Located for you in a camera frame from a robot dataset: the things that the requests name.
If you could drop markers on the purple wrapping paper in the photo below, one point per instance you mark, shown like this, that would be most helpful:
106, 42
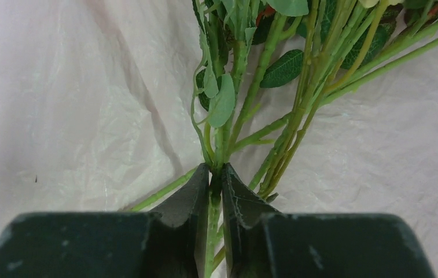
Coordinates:
94, 115

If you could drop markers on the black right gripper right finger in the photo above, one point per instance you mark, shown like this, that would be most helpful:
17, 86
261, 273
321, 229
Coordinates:
261, 241

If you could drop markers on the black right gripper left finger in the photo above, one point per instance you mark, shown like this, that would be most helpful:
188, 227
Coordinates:
167, 241

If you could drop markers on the pink and yellow flower bouquet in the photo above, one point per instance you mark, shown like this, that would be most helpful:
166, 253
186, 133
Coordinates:
264, 72

